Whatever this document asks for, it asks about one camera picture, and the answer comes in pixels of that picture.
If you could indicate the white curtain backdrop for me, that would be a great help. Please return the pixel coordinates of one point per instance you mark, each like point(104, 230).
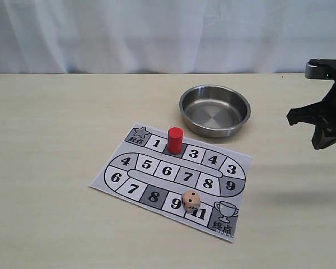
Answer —
point(164, 36)

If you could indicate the wooden die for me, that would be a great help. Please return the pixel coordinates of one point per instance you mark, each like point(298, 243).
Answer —
point(191, 200)

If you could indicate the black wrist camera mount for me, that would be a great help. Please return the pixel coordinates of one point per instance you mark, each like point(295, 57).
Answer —
point(321, 69)

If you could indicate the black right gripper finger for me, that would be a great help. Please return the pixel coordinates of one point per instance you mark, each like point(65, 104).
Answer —
point(324, 135)
point(312, 114)

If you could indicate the red cylinder game piece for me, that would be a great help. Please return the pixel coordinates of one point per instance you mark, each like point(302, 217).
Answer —
point(175, 140)

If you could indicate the round steel bowl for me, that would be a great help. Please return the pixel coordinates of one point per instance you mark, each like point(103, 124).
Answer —
point(214, 111)

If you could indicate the paper number game board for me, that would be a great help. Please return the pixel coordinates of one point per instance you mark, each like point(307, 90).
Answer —
point(143, 172)

